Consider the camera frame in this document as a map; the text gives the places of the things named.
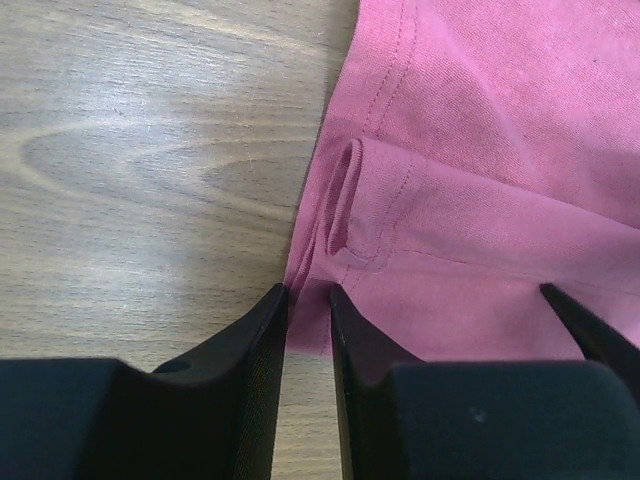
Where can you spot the red t shirt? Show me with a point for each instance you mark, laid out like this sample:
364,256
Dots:
471,151

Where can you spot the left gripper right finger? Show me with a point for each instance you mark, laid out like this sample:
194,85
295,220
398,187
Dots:
404,418

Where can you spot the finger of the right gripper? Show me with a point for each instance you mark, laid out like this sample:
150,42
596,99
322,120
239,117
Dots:
597,340

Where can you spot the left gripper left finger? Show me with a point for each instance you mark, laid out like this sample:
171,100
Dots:
209,413

